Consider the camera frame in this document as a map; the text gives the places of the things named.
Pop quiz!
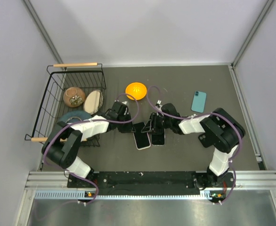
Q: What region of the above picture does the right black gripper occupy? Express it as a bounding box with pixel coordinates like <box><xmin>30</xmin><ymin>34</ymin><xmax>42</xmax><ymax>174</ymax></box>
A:
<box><xmin>141</xmin><ymin>113</ymin><xmax>172</xmax><ymax>135</ymax></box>

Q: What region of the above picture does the beige phone case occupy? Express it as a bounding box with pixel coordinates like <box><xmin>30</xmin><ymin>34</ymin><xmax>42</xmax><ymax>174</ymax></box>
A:
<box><xmin>133</xmin><ymin>122</ymin><xmax>152</xmax><ymax>151</ymax></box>

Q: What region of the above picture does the black screen smartphone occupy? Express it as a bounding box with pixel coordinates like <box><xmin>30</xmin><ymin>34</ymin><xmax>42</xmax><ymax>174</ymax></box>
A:
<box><xmin>133</xmin><ymin>122</ymin><xmax>152</xmax><ymax>149</ymax></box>
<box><xmin>151</xmin><ymin>133</ymin><xmax>165</xmax><ymax>146</ymax></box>

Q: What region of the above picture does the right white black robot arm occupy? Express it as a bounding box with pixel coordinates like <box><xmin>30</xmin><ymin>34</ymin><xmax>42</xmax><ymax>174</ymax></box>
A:
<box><xmin>141</xmin><ymin>102</ymin><xmax>245</xmax><ymax>189</ymax></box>

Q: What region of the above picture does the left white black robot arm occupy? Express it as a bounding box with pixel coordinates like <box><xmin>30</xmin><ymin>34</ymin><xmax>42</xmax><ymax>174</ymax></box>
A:
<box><xmin>41</xmin><ymin>100</ymin><xmax>135</xmax><ymax>187</ymax></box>

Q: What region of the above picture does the teal phone case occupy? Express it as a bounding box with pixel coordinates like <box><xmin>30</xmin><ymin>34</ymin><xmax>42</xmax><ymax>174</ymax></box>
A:
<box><xmin>191</xmin><ymin>91</ymin><xmax>207</xmax><ymax>113</ymax></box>

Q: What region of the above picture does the black phone case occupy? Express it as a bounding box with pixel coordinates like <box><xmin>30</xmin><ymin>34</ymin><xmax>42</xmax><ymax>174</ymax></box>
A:
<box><xmin>198</xmin><ymin>133</ymin><xmax>211</xmax><ymax>148</ymax></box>

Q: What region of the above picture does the orange bowl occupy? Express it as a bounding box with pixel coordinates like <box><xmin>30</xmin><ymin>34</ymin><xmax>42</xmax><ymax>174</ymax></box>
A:
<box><xmin>125</xmin><ymin>82</ymin><xmax>147</xmax><ymax>100</ymax></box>

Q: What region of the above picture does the beige oval plate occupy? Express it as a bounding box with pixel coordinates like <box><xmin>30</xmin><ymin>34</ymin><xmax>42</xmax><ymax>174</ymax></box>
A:
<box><xmin>83</xmin><ymin>89</ymin><xmax>104</xmax><ymax>114</ymax></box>

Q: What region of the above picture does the blue grey ceramic bowl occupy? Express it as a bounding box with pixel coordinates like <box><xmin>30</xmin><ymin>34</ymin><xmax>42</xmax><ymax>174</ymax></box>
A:
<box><xmin>57</xmin><ymin>110</ymin><xmax>92</xmax><ymax>124</ymax></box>

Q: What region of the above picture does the brown ceramic vase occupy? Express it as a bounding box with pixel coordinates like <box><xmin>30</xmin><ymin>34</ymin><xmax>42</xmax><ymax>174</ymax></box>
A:
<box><xmin>63</xmin><ymin>87</ymin><xmax>86</xmax><ymax>108</ymax></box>

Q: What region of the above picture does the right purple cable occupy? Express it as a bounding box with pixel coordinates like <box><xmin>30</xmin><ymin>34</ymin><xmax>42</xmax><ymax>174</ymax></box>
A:
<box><xmin>146</xmin><ymin>86</ymin><xmax>244</xmax><ymax>205</ymax></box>

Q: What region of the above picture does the purple cable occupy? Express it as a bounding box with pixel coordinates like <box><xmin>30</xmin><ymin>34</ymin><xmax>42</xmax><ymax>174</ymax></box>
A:
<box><xmin>146</xmin><ymin>86</ymin><xmax>244</xmax><ymax>205</ymax></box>
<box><xmin>34</xmin><ymin>93</ymin><xmax>140</xmax><ymax>222</ymax></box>

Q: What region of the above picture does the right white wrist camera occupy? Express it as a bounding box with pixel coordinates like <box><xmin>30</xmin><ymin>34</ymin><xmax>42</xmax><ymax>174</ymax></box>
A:
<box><xmin>155</xmin><ymin>100</ymin><xmax>162</xmax><ymax>112</ymax></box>

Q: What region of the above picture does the black wire basket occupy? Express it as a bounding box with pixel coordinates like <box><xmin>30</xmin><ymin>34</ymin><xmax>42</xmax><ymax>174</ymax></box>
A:
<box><xmin>24</xmin><ymin>63</ymin><xmax>106</xmax><ymax>141</ymax></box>

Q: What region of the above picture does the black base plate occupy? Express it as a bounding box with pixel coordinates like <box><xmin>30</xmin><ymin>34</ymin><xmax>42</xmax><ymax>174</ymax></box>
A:
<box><xmin>67</xmin><ymin>171</ymin><xmax>235</xmax><ymax>190</ymax></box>

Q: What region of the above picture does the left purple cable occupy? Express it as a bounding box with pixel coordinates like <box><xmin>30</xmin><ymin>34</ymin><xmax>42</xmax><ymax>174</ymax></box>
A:
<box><xmin>34</xmin><ymin>93</ymin><xmax>140</xmax><ymax>222</ymax></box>

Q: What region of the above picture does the grey cable duct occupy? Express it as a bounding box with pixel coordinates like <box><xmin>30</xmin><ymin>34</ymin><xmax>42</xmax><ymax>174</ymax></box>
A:
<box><xmin>34</xmin><ymin>189</ymin><xmax>226</xmax><ymax>201</ymax></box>

